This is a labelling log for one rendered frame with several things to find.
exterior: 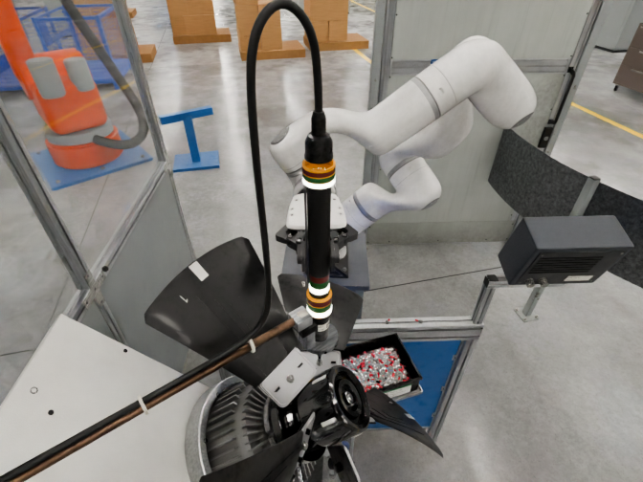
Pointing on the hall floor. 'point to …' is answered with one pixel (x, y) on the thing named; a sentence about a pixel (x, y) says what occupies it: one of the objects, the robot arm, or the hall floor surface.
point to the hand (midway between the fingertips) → (318, 256)
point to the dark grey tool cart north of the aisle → (631, 64)
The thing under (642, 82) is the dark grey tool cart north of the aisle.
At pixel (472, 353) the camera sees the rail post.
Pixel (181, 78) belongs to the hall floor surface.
